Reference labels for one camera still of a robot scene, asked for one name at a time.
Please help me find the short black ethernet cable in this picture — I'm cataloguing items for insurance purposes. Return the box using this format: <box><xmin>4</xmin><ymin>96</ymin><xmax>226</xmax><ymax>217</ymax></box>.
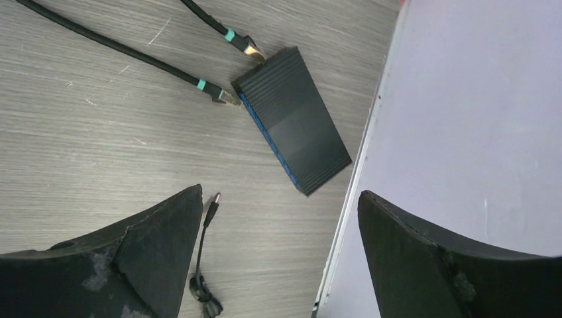
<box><xmin>180</xmin><ymin>0</ymin><xmax>268</xmax><ymax>64</ymax></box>

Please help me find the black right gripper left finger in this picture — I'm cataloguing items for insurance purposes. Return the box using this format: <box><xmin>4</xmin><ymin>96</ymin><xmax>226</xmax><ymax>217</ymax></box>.
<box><xmin>1</xmin><ymin>185</ymin><xmax>203</xmax><ymax>317</ymax></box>

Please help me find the black blue network switch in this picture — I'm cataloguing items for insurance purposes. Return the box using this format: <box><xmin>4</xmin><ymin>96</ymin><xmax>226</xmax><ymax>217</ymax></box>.
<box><xmin>231</xmin><ymin>46</ymin><xmax>352</xmax><ymax>196</ymax></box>

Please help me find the long black ethernet cable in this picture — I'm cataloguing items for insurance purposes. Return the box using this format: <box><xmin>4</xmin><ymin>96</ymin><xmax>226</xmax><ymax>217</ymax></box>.
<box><xmin>15</xmin><ymin>0</ymin><xmax>243</xmax><ymax>107</ymax></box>

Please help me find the thin black power cord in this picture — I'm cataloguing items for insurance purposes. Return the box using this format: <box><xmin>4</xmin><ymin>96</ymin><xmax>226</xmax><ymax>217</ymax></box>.
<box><xmin>188</xmin><ymin>192</ymin><xmax>224</xmax><ymax>318</ymax></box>

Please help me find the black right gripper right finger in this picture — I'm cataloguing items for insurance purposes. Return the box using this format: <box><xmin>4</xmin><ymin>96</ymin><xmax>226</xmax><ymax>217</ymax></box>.
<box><xmin>358</xmin><ymin>191</ymin><xmax>561</xmax><ymax>317</ymax></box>

